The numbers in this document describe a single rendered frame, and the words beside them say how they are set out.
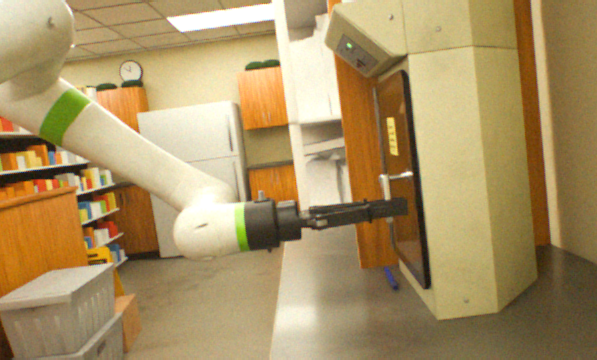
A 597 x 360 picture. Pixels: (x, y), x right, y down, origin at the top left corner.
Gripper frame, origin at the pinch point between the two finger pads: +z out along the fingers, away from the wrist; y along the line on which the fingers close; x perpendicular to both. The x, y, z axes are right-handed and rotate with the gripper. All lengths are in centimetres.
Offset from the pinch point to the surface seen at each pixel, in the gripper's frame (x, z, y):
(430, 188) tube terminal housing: -3.3, 7.0, -5.3
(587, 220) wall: 13, 49, 21
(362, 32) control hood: -31.3, -1.5, -4.9
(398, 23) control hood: -31.8, 4.6, -5.2
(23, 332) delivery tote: 67, -170, 149
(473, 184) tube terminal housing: -3.0, 14.4, -5.3
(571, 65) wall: -23, 49, 22
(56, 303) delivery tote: 53, -149, 147
